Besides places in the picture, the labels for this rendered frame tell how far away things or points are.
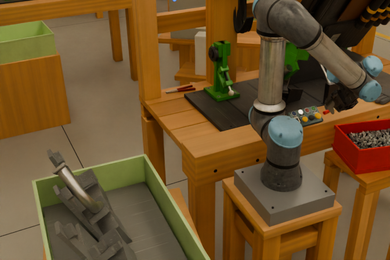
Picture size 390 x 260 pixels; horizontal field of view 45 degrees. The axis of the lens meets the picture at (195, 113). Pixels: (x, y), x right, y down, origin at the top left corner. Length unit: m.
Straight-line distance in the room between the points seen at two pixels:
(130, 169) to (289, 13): 0.82
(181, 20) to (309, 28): 1.06
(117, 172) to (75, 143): 2.05
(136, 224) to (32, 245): 1.39
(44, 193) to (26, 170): 1.84
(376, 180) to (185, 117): 0.87
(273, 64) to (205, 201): 0.71
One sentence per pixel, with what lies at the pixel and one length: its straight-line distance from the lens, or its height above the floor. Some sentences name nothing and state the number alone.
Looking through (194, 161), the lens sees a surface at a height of 0.88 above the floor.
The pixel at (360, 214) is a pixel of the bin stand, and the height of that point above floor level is 0.64.
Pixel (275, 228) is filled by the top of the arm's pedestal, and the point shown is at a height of 0.85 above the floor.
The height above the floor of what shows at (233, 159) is 0.84.
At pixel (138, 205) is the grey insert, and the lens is 1.71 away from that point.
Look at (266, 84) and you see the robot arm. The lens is 1.63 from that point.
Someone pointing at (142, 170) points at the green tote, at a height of 0.89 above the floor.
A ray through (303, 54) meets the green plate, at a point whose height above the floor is 1.13.
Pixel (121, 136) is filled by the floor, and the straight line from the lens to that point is 3.82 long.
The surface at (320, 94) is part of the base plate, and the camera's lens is 2.41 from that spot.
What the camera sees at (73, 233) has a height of 1.12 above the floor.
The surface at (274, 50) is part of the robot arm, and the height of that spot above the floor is 1.38.
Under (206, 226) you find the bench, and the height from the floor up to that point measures 0.52.
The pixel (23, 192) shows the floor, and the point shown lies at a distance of 3.37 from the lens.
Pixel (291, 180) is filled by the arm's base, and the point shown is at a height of 0.95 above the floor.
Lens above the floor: 1.92
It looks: 28 degrees down
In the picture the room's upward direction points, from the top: 1 degrees counter-clockwise
